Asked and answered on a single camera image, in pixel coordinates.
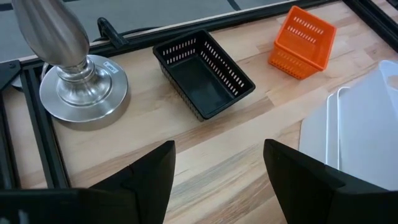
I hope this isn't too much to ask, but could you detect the black aluminium table frame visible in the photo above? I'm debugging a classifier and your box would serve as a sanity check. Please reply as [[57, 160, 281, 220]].
[[0, 0, 398, 190]]

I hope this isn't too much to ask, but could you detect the black table clamp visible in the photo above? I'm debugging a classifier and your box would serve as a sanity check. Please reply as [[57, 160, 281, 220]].
[[96, 17, 129, 49]]

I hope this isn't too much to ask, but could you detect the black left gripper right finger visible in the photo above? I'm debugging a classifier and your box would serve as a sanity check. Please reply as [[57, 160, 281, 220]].
[[263, 139, 398, 224]]

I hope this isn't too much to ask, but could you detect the black slotted plastic basket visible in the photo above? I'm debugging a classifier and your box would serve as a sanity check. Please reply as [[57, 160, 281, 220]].
[[152, 29, 256, 122]]

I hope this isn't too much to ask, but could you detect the silver metal lamp base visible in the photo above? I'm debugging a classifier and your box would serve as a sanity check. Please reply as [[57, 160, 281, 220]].
[[11, 0, 129, 123]]

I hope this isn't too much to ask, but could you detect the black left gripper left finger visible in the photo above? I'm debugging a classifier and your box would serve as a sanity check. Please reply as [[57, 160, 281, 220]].
[[90, 140, 177, 224]]

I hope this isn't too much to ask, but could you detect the orange slotted plastic basket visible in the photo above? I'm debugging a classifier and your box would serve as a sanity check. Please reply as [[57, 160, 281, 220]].
[[268, 5, 337, 80]]

